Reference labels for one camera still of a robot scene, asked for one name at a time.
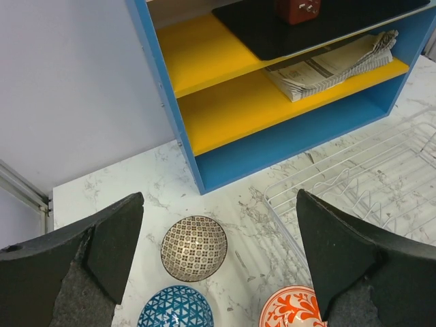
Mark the folded newspaper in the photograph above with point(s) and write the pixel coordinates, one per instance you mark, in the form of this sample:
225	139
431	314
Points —
328	69

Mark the white wire dish rack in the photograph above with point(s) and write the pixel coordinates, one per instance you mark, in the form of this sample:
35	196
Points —
387	179

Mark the red power adapter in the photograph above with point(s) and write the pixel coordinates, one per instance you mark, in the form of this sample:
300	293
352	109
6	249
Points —
294	12

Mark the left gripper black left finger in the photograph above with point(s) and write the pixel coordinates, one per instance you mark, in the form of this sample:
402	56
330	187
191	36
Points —
73	276

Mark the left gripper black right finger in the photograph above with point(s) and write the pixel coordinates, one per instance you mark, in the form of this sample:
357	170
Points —
364	275

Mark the brown geometric patterned bowl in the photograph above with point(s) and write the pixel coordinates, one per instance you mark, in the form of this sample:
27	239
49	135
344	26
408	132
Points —
194	248

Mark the aluminium frame post left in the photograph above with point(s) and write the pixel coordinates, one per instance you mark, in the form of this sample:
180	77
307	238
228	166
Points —
29	194

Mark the orange floral patterned bowl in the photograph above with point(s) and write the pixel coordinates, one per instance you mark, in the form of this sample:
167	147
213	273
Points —
294	305

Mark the blue and yellow shelf unit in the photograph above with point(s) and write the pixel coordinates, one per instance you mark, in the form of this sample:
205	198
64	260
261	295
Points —
229	119

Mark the blue triangle patterned bowl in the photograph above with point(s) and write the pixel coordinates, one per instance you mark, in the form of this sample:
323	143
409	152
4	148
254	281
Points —
177	305

